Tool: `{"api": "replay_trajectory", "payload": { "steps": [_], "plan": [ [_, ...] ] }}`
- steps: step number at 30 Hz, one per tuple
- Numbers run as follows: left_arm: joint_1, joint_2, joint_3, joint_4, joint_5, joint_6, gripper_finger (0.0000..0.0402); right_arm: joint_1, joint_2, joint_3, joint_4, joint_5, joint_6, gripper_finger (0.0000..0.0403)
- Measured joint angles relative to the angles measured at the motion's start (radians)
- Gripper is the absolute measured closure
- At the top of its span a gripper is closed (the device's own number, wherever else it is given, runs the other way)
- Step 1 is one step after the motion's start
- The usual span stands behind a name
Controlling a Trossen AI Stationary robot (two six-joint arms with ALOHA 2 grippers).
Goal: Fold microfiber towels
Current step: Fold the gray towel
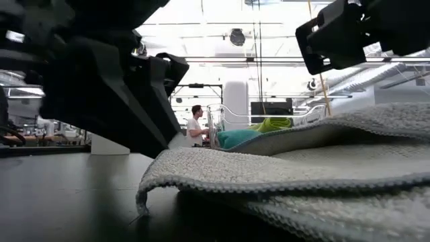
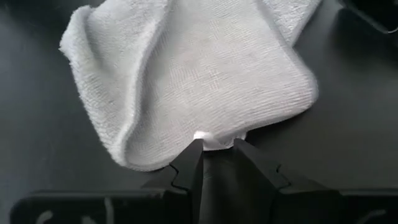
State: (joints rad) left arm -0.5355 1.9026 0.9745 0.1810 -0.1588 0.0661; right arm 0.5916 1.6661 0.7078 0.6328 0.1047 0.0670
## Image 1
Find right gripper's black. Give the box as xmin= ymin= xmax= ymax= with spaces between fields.
xmin=294 ymin=0 xmax=370 ymax=76

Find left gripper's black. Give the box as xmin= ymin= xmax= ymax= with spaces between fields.
xmin=19 ymin=0 xmax=191 ymax=159

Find yellow microfiber towel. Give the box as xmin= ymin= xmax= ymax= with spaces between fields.
xmin=247 ymin=116 xmax=293 ymax=134

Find blue microfiber towel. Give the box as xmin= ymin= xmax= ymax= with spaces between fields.
xmin=216 ymin=129 xmax=263 ymax=151

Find grey microfiber towel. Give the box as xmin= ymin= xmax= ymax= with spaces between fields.
xmin=135 ymin=102 xmax=430 ymax=242

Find snake plant in white pot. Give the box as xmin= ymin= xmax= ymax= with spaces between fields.
xmin=90 ymin=132 xmax=132 ymax=156

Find person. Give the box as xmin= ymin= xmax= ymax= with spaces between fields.
xmin=185 ymin=104 xmax=210 ymax=148

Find long ceiling light bar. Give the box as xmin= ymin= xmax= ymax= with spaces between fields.
xmin=183 ymin=56 xmax=430 ymax=64

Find clear plastic bin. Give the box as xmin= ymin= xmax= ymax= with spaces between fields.
xmin=206 ymin=103 xmax=329 ymax=151

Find black background monitor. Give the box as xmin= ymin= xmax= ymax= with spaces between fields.
xmin=250 ymin=100 xmax=294 ymax=124

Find white round pillar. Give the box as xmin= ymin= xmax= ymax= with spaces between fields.
xmin=223 ymin=80 xmax=250 ymax=132

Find silver air duct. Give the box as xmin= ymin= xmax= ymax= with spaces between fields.
xmin=327 ymin=48 xmax=430 ymax=97

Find yellow hanging cable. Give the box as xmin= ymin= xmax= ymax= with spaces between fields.
xmin=307 ymin=0 xmax=333 ymax=118

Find black overhead rig frame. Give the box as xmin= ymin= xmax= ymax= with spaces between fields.
xmin=169 ymin=83 xmax=224 ymax=110

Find black hanging cables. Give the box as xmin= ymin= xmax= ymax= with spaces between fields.
xmin=251 ymin=0 xmax=264 ymax=104

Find black aluminium table frame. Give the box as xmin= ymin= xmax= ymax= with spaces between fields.
xmin=0 ymin=144 xmax=92 ymax=159

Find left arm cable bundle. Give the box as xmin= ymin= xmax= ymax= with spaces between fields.
xmin=0 ymin=125 xmax=27 ymax=148

